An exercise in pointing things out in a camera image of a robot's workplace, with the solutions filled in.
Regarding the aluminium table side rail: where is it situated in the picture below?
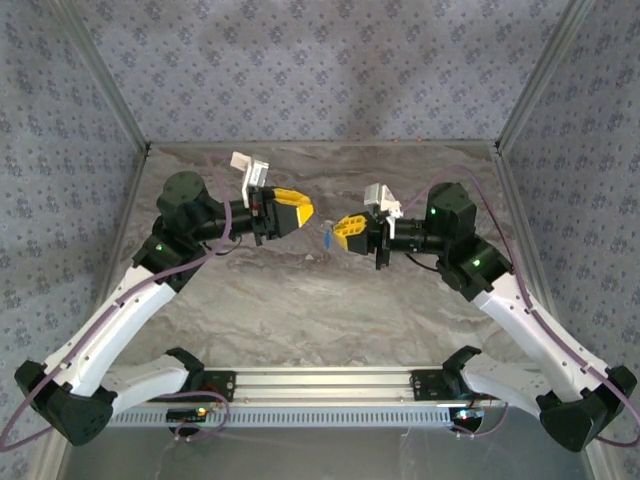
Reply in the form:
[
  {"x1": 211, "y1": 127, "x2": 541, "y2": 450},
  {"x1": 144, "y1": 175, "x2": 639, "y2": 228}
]
[
  {"x1": 493, "y1": 142, "x2": 619, "y2": 480},
  {"x1": 39, "y1": 144, "x2": 151, "y2": 480}
]

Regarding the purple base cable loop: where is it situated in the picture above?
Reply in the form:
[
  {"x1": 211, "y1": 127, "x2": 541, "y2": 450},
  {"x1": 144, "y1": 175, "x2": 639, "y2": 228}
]
[
  {"x1": 452, "y1": 387, "x2": 509, "y2": 441},
  {"x1": 145, "y1": 393, "x2": 229, "y2": 444}
]

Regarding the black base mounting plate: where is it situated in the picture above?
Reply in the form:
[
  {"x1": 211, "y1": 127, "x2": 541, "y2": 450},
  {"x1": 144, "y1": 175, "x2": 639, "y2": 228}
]
[
  {"x1": 198, "y1": 369, "x2": 237, "y2": 404},
  {"x1": 410, "y1": 369, "x2": 447, "y2": 401}
]

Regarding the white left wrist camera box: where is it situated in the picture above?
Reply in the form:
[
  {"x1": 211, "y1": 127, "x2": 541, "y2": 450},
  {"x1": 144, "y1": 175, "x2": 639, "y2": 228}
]
[{"x1": 228, "y1": 151, "x2": 272, "y2": 207}]

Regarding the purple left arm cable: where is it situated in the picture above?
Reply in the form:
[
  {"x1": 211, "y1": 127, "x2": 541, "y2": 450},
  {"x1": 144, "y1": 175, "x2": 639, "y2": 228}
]
[{"x1": 0, "y1": 153, "x2": 241, "y2": 450}]

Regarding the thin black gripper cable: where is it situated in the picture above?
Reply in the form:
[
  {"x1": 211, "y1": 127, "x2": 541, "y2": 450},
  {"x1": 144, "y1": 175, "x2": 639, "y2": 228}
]
[
  {"x1": 199, "y1": 238, "x2": 244, "y2": 257},
  {"x1": 405, "y1": 252, "x2": 444, "y2": 275}
]

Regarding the grey slotted cable duct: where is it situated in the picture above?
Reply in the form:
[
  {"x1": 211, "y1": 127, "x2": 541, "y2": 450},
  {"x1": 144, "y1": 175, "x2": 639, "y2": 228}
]
[{"x1": 104, "y1": 405, "x2": 454, "y2": 430}]

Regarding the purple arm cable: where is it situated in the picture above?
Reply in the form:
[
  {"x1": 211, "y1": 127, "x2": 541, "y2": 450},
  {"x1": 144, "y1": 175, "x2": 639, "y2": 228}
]
[
  {"x1": 0, "y1": 153, "x2": 241, "y2": 450},
  {"x1": 399, "y1": 165, "x2": 640, "y2": 448}
]

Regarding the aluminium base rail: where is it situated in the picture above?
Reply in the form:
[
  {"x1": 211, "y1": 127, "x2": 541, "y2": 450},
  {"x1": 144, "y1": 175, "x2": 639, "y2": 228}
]
[{"x1": 202, "y1": 368, "x2": 446, "y2": 405}]

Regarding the aluminium frame corner post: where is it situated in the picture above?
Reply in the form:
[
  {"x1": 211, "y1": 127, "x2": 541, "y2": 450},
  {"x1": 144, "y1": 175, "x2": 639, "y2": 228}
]
[
  {"x1": 52, "y1": 0, "x2": 152, "y2": 154},
  {"x1": 494, "y1": 0, "x2": 596, "y2": 151}
]

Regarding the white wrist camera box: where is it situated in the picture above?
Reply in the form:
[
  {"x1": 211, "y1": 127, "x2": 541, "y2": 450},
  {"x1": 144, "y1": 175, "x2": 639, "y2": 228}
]
[
  {"x1": 363, "y1": 183, "x2": 404, "y2": 224},
  {"x1": 228, "y1": 151, "x2": 272, "y2": 207}
]

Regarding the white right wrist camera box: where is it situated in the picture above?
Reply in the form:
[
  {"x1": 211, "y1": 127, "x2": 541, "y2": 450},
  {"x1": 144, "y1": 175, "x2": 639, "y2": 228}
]
[{"x1": 363, "y1": 183, "x2": 404, "y2": 224}]

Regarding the small black circuit board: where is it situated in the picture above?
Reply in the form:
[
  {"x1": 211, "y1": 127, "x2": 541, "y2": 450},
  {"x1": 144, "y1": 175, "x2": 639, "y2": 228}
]
[
  {"x1": 448, "y1": 407, "x2": 485, "y2": 425},
  {"x1": 166, "y1": 407, "x2": 210, "y2": 422}
]

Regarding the grey metal plate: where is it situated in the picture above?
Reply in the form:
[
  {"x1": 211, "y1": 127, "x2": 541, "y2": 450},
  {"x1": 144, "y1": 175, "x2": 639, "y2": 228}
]
[{"x1": 57, "y1": 424, "x2": 599, "y2": 480}]

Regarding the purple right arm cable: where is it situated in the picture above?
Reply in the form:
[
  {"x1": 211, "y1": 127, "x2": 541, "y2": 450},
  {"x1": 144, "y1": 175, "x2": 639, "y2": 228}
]
[{"x1": 399, "y1": 165, "x2": 640, "y2": 448}]

